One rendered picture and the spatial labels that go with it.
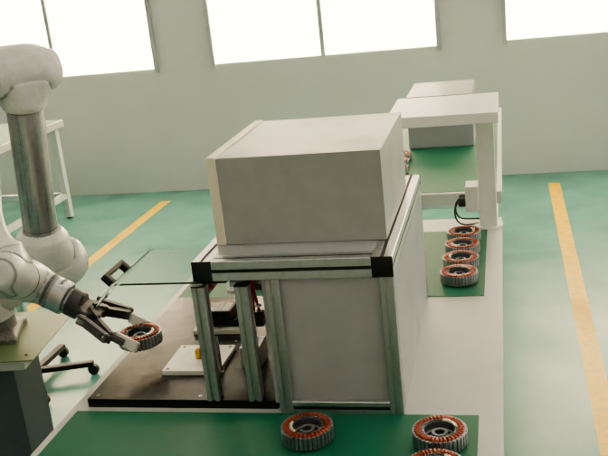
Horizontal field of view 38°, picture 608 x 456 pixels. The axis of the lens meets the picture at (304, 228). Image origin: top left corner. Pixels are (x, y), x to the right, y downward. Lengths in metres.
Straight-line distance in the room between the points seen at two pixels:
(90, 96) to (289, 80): 1.66
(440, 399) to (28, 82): 1.35
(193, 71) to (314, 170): 5.22
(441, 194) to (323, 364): 1.79
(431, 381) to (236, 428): 0.47
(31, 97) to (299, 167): 0.89
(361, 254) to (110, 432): 0.70
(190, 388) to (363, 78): 4.87
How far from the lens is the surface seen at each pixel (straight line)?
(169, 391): 2.18
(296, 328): 1.96
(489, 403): 2.03
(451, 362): 2.22
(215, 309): 2.20
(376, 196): 1.93
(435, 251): 2.97
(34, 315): 2.90
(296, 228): 1.98
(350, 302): 1.91
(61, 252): 2.72
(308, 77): 6.88
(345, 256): 1.87
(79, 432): 2.13
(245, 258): 1.93
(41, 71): 2.52
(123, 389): 2.24
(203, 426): 2.04
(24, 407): 2.79
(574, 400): 3.62
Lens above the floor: 1.72
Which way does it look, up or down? 17 degrees down
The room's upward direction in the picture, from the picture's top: 6 degrees counter-clockwise
